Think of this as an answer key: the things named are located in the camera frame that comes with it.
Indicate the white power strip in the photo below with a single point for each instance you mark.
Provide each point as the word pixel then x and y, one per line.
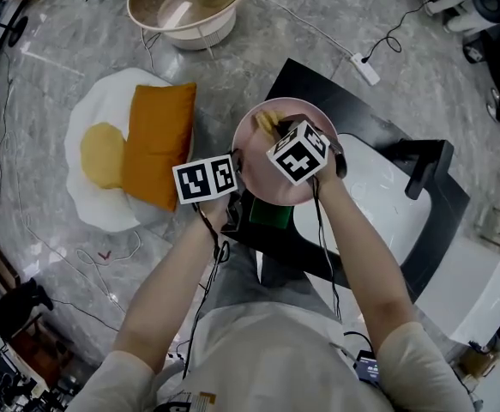
pixel 365 69

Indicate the black device with screen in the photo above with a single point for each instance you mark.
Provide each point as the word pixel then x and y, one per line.
pixel 367 369

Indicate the pink plate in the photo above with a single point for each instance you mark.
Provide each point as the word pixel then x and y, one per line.
pixel 258 174

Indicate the white box cabinet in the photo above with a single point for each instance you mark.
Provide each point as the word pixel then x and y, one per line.
pixel 468 298

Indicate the yellow sponge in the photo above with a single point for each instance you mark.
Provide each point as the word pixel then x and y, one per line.
pixel 266 121

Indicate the black faucet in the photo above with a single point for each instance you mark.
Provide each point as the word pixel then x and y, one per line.
pixel 429 161

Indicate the white sink basin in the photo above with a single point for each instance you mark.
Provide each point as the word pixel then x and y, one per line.
pixel 382 195

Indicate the person's right forearm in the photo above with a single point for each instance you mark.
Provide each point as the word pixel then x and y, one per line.
pixel 361 264

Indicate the beige round basket chair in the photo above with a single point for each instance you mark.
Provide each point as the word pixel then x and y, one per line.
pixel 176 11

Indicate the person's white shirt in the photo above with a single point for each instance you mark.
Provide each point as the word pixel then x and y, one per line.
pixel 266 359

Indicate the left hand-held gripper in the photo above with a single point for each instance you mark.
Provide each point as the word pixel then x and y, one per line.
pixel 204 179

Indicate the person's grey trousers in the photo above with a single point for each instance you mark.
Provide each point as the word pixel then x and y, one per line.
pixel 249 277

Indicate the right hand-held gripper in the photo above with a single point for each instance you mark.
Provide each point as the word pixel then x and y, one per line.
pixel 299 155

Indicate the white egg-shaped cushion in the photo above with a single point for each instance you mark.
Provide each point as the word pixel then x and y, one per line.
pixel 99 153

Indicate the green sponge block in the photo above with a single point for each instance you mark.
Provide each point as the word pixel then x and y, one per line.
pixel 270 213

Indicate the black bag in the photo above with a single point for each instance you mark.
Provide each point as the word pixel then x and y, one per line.
pixel 18 305

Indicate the orange pillow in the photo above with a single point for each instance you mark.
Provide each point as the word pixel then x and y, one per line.
pixel 157 144

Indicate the black sink cabinet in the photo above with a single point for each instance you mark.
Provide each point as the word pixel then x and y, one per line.
pixel 361 114

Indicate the person's left forearm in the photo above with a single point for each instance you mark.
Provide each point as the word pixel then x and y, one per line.
pixel 176 281

